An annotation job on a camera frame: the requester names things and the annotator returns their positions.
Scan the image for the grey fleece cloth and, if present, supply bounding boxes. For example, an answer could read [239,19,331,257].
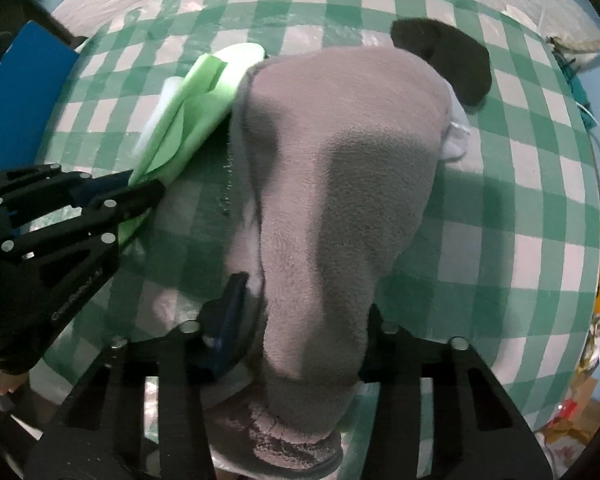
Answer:
[200,50,456,478]

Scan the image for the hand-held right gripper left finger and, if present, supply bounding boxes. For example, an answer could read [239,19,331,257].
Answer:
[45,272,253,480]

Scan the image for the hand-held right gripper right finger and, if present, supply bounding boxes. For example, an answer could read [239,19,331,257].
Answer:
[357,304,552,480]

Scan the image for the black sock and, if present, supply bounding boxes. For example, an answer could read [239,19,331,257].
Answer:
[390,17,494,109]

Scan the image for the white sock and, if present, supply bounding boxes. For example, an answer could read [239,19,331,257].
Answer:
[439,80,473,162]

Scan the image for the blue-edged cardboard box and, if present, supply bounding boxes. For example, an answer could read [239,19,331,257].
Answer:
[0,20,81,181]

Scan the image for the light green cloth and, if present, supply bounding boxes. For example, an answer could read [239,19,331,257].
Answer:
[117,42,268,246]

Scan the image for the pile of wrappers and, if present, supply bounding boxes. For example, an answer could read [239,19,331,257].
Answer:
[542,260,600,453]

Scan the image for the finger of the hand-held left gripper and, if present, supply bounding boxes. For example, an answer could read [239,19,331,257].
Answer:
[0,180,168,287]
[0,163,133,217]

